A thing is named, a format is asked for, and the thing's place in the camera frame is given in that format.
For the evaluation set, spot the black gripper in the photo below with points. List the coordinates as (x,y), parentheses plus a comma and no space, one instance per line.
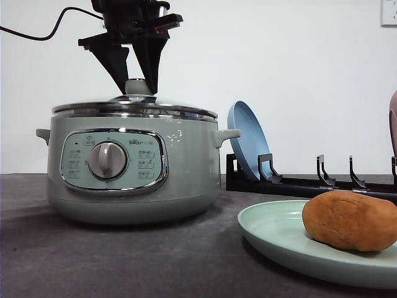
(146,24)

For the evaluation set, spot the glass pot lid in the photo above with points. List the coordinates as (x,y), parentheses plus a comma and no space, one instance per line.
(138,100)

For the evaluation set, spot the green plate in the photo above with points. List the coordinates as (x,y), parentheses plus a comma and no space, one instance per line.
(276,230)

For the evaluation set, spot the brown potato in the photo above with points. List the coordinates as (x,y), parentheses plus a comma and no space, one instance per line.
(352,220)

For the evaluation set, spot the green electric steamer pot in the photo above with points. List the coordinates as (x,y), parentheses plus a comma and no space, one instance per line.
(133,170)

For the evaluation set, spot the blue plate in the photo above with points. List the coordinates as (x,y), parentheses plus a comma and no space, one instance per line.
(252,141)

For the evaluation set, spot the pink plate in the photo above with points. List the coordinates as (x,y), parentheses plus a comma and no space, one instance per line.
(392,115)

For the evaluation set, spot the black dish rack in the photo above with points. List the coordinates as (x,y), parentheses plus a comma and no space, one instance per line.
(270,180)

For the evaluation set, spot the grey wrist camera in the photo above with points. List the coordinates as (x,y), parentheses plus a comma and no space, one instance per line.
(163,7)

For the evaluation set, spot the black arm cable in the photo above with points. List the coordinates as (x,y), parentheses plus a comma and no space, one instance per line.
(55,27)

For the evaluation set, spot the white wall socket right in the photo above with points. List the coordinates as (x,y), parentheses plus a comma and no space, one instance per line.
(388,14)

